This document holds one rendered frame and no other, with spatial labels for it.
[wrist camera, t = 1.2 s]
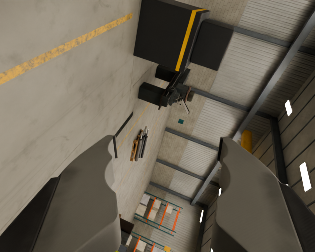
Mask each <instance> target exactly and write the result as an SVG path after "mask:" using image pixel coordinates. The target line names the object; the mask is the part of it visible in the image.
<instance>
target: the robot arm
mask: <svg viewBox="0 0 315 252"><path fill-rule="evenodd" d="M116 159H118V151H117V141H116V136H115V135H114V136H113V135H107V136H105V137H104V138H102V139H101V140H100V141H98V142H97V143H96V144H94V145H93V146H92V147H90V148H89V149H87V150H86V151H85V152H83V153H82V154H81V155H79V156H78V157H77V158H76V159H75V160H74V161H72V162H71V163H70V164H69V165H68V166H67V167H66V168H65V169H64V171H63V172H62V173H61V174H60V175H59V176H58V177H54V178H51V179H50V180H49V181H48V182H47V183H46V185H45V186H44V187H43V188H42V189H41V190H40V191H39V193H38V194H37V195H36V196H35V197H34V198H33V199H32V200H31V202H30V203H29V204H28V205H27V206H26V207H25V208H24V210H23V211H22V212H21V213H20V214H19V215H18V216H17V217H16V219H15V220H14V221H13V222H12V223H11V224H10V225H9V227H8V228H7V229H6V230H5V231H4V232H3V234H2V235H1V236H0V252H116V251H117V250H118V248H119V247H120V245H121V243H122V235H121V222H120V215H119V207H118V200H117V194H116V193H115V192H114V191H113V190H112V187H113V185H114V184H115V182H116V178H115V171H114V162H115V160H116ZM217 161H220V164H221V165H222V168H221V174H220V180H219V186H220V187H221V189H222V191H223V193H222V194H221V195H219V196H218V198H217V203H216V209H215V214H214V220H213V226H212V235H211V249H212V251H213V252H315V215H314V213H313V212H312V211H311V210H310V209H309V208H308V206H307V205H306V204H305V203H304V202H303V201H302V199H301V198H300V197H299V196H298V195H297V194H296V192H295V191H294V190H293V189H292V188H291V187H290V185H288V184H282V183H281V182H280V181H279V180H278V178H277V177H276V176H275V175H274V174H273V173H272V172H271V171H270V170H269V169H268V168H267V167H266V166H265V165H264V164H263V163H262V162H261V161H260V160H259V159H257V158H256V157H255V156H254V155H252V154H251V153H250V152H248V151H247V150H246V149H244V148H243V147H242V146H240V145H239V144H238V143H236V142H235V141H234V140H232V139H231V138H229V137H221V138H220V143H219V150H218V158H217Z"/></svg>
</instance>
